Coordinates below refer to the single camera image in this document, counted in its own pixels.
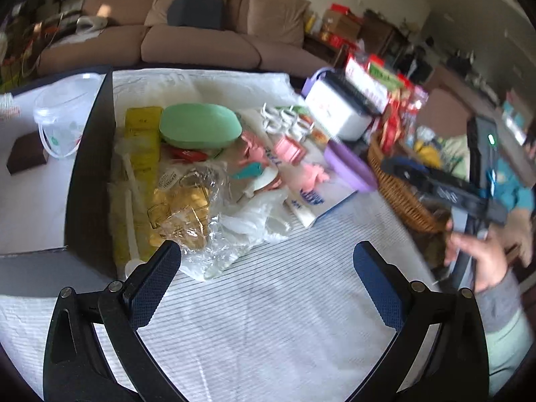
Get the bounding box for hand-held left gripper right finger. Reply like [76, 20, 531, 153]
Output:
[353, 241, 490, 402]

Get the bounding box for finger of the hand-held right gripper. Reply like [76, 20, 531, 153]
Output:
[380, 157, 508, 223]

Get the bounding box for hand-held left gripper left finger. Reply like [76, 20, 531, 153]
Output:
[43, 240, 185, 402]

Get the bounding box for purple plastic bowl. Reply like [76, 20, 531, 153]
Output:
[327, 140, 380, 193]

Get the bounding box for pink flower stamp front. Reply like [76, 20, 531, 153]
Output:
[293, 163, 331, 187]

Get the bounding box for pink flower stamp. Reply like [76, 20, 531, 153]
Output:
[241, 130, 271, 168]
[293, 163, 331, 187]

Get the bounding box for person's right forearm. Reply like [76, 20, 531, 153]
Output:
[473, 270, 530, 336]

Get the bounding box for person's right hand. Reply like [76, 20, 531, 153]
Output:
[444, 209, 536, 294]

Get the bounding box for wicker basket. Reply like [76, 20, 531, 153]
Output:
[367, 132, 451, 235]

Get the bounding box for teal printed clothing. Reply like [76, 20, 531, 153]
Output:
[486, 157, 536, 212]

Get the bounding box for plastic bag of gold clips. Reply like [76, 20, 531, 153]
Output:
[144, 163, 252, 279]

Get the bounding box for red snack packets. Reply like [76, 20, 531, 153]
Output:
[377, 88, 430, 155]

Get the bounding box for white blue glove box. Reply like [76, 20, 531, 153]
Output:
[239, 109, 358, 229]

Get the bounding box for white striped tablecloth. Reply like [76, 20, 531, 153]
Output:
[0, 67, 445, 402]

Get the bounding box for black remote control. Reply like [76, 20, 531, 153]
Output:
[326, 71, 380, 116]

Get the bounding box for red small packet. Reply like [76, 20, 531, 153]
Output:
[165, 146, 210, 163]

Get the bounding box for red white printed box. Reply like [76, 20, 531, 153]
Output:
[343, 54, 413, 107]

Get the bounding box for white tissue box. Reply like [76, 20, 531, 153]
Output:
[305, 71, 375, 142]

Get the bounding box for pale green trousers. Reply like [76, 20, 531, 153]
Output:
[488, 314, 533, 395]

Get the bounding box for yellow packet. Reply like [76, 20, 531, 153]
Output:
[111, 107, 164, 264]

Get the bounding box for dark wooden cabinet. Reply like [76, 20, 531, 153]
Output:
[360, 12, 419, 72]

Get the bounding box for green oval dish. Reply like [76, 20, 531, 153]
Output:
[159, 103, 244, 150]

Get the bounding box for pink flower stamp back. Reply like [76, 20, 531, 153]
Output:
[241, 130, 271, 168]

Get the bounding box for purple plastic lid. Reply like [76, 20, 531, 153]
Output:
[304, 67, 336, 101]

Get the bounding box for small brown box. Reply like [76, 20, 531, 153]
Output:
[6, 132, 49, 175]

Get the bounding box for cardboard box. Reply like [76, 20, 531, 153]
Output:
[322, 8, 363, 43]

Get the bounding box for clear plastic bucket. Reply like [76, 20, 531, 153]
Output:
[33, 73, 101, 160]

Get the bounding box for brown fabric sofa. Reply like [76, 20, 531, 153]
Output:
[36, 0, 336, 78]

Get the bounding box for white crumpled cloth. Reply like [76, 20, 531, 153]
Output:
[75, 14, 107, 34]

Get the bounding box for dark blue cushion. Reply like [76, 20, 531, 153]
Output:
[167, 0, 227, 32]

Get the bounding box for white ring mold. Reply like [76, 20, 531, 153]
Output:
[260, 103, 315, 143]

